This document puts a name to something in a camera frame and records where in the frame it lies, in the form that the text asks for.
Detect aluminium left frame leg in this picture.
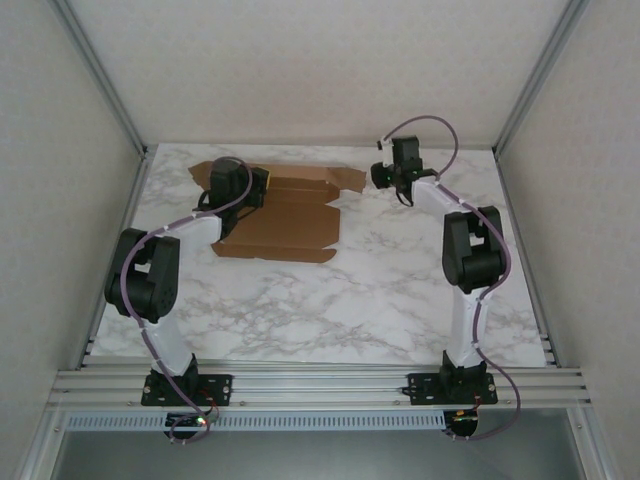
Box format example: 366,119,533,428
17,404,69,480

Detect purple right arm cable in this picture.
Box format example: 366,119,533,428
382,114,521,442

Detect aluminium right side rail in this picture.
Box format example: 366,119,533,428
492,149,561,369

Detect aluminium right frame post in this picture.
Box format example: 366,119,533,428
491,0,592,157

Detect aluminium mounting rail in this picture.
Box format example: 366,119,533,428
47,367,594,414

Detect aluminium right frame leg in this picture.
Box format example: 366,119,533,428
564,407,619,480

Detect aluminium left frame post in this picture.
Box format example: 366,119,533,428
48,0,151,159

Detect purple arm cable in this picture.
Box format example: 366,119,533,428
382,114,521,442
121,157,251,446

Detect slotted grey cable duct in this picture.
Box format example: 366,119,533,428
64,410,446,432

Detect aluminium left side rail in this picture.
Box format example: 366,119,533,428
74,149,154,371

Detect aluminium frame post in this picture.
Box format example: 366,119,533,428
491,0,592,157
48,0,151,159

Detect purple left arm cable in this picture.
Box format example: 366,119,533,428
121,157,251,446

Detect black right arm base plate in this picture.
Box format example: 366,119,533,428
407,372,500,406

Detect aluminium frame leg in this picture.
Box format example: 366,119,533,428
564,407,619,480
17,404,69,480

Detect brown cardboard box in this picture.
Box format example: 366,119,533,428
188,159,368,264

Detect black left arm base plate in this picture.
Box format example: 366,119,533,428
141,373,235,407

